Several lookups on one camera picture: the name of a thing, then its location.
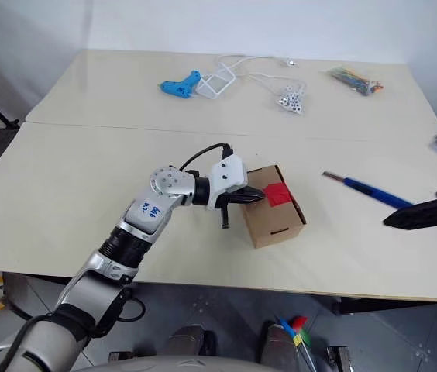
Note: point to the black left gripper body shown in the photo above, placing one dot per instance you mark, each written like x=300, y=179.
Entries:
x=234, y=197

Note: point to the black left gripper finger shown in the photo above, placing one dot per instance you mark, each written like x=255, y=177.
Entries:
x=252, y=192
x=250, y=200

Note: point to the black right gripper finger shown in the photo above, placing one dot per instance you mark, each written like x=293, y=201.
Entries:
x=424, y=222
x=420, y=211

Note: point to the brown cardboard box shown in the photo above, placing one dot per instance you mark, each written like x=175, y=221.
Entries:
x=276, y=224

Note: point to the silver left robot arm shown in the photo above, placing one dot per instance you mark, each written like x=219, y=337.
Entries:
x=141, y=217

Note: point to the bag of mini soccer balls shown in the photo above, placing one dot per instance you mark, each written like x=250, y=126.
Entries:
x=291, y=101

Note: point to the blue glue gun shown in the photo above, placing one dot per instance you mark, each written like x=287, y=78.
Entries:
x=179, y=86

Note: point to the colourful feather duster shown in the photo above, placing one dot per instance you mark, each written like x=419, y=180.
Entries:
x=298, y=329

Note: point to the dark rounded shape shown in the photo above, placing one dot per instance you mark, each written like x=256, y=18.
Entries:
x=278, y=345
x=193, y=343

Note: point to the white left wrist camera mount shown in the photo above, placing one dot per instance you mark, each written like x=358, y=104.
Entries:
x=226, y=170

